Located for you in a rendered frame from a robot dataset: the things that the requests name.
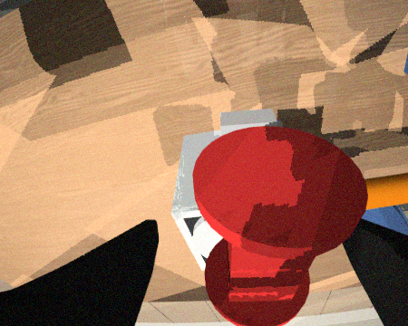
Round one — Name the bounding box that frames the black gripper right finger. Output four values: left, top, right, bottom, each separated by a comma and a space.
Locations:
343, 218, 408, 326

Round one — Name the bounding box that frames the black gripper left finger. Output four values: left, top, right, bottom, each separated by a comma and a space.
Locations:
0, 220, 158, 326

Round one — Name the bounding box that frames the grey crank handle with red knob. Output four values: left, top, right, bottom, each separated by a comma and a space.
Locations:
192, 109, 368, 326

